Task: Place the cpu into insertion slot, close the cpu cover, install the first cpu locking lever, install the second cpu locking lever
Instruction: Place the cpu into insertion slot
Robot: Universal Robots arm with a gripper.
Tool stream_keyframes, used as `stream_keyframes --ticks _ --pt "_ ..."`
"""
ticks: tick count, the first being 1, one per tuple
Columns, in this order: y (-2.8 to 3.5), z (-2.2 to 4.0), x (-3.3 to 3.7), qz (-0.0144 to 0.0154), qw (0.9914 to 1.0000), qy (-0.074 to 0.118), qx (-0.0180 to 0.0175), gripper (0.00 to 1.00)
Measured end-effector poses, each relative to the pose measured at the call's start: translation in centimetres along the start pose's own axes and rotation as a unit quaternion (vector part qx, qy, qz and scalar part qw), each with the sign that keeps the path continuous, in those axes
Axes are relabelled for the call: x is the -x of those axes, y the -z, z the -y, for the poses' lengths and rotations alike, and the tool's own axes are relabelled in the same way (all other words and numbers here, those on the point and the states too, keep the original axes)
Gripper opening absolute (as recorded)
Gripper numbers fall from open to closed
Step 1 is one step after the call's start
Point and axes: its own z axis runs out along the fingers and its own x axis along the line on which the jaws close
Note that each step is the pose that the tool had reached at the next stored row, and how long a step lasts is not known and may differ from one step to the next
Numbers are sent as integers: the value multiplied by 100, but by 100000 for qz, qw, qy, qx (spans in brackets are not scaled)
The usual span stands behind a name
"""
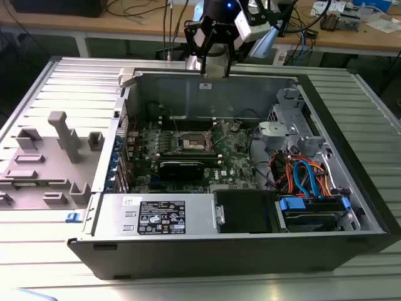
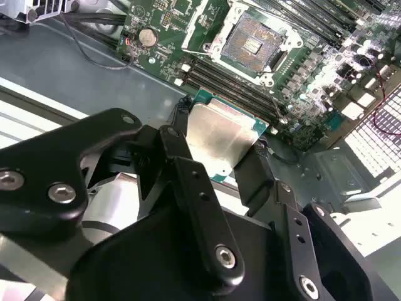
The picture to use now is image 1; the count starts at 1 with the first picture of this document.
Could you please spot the silver drive cage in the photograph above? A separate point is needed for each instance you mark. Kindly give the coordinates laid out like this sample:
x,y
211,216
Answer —
x,y
275,131

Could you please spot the brown coil transformer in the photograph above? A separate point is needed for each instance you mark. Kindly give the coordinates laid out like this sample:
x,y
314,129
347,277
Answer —
x,y
329,22

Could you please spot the CPU socket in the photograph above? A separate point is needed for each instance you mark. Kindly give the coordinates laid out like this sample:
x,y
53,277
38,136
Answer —
x,y
191,142

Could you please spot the blue plastic clip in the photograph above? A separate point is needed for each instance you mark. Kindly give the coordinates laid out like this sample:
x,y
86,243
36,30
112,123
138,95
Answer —
x,y
73,217

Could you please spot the black plastic shroud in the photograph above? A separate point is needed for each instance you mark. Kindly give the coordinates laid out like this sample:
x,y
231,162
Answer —
x,y
244,211

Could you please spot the blue cardboard box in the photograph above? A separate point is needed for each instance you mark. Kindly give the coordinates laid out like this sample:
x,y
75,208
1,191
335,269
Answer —
x,y
376,4

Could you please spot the hard disk in blue carrier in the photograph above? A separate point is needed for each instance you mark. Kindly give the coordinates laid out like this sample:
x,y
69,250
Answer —
x,y
291,205

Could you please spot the round coin battery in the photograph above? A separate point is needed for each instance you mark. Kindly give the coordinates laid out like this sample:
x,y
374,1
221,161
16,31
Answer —
x,y
234,127

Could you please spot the pale blue teach pendant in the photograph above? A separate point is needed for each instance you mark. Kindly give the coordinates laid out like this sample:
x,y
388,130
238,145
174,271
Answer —
x,y
266,44

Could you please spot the small black adapter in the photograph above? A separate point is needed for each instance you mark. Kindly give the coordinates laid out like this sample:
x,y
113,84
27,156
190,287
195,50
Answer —
x,y
311,33

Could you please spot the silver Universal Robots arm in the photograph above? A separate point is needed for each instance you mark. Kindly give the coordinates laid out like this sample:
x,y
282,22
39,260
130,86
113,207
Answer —
x,y
192,62

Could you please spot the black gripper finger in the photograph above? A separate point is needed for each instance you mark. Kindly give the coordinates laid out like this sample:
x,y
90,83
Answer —
x,y
239,50
187,37

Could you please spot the black PC case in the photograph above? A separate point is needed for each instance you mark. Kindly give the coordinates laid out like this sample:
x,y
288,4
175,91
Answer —
x,y
188,257

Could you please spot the black upright box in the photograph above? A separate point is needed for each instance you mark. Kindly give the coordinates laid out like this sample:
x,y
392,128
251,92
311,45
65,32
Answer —
x,y
286,22

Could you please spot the grey parts rack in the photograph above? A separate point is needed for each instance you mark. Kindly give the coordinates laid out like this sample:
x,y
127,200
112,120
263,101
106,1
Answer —
x,y
47,163

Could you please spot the small green circuit board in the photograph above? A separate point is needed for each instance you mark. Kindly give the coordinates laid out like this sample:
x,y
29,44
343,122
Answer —
x,y
349,22

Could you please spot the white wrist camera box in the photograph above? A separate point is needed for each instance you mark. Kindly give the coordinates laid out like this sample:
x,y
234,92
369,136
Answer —
x,y
250,28

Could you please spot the green motherboard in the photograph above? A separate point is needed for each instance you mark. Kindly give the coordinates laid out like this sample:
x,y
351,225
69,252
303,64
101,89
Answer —
x,y
232,147

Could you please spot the black RAM slot bank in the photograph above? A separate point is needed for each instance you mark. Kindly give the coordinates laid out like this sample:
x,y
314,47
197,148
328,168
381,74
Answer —
x,y
188,155
188,123

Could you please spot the metal locking lever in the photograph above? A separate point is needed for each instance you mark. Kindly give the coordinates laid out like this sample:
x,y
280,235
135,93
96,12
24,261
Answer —
x,y
174,123
217,142

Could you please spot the silver case latch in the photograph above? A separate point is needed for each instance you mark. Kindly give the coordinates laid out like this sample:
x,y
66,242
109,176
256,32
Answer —
x,y
127,76

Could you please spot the blue expansion slot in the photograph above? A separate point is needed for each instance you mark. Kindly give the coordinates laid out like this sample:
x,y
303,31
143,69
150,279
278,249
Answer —
x,y
155,182

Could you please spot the white printed leaflet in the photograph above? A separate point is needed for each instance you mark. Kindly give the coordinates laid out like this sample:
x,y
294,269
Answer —
x,y
326,6

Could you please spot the silver power supply unit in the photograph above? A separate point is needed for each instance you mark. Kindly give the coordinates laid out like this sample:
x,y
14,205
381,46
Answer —
x,y
109,216

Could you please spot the black graphics card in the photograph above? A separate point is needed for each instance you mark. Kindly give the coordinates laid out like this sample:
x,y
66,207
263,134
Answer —
x,y
180,172

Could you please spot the white paper sheets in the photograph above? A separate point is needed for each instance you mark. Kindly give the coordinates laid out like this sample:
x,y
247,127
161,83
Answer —
x,y
380,25

